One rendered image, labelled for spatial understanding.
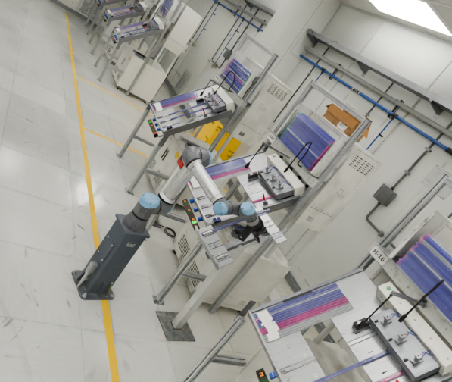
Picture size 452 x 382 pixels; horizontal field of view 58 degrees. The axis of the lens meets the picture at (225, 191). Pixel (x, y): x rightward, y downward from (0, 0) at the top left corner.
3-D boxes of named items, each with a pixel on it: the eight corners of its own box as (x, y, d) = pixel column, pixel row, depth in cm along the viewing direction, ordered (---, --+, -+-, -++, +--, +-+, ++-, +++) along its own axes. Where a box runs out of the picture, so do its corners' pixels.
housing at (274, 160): (294, 204, 301) (294, 189, 292) (267, 170, 338) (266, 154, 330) (304, 201, 302) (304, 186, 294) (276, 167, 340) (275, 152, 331)
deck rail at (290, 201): (208, 232, 285) (207, 225, 281) (207, 230, 287) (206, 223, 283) (300, 202, 299) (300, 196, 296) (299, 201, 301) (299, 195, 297)
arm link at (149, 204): (129, 207, 252) (140, 190, 248) (143, 206, 264) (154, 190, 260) (140, 220, 248) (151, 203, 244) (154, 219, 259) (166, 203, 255)
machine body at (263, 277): (188, 305, 321) (233, 248, 302) (168, 246, 375) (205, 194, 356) (247, 318, 358) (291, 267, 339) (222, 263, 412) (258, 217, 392)
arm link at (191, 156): (183, 139, 234) (229, 208, 219) (194, 142, 244) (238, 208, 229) (170, 152, 239) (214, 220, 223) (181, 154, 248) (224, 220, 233)
